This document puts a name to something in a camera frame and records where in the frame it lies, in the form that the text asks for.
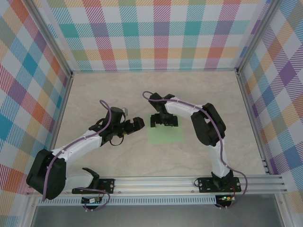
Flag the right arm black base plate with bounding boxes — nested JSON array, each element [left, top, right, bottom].
[[197, 176, 242, 193]]

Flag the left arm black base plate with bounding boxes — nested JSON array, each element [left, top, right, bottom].
[[71, 178, 116, 195]]

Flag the light green paper sheet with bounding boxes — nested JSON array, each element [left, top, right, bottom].
[[146, 114, 185, 145]]

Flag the aluminium table side rail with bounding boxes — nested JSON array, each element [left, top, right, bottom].
[[50, 73, 74, 152], [236, 70, 272, 176]]

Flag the perforated white cable tray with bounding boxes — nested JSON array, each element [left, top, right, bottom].
[[37, 195, 217, 206]]

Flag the small circuit board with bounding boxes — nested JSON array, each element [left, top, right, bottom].
[[81, 197, 103, 204]]

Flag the long aluminium mounting rail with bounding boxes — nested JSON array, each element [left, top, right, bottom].
[[26, 175, 288, 196]]

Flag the aluminium frame post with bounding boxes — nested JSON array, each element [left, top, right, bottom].
[[236, 0, 283, 74], [25, 0, 73, 78]]

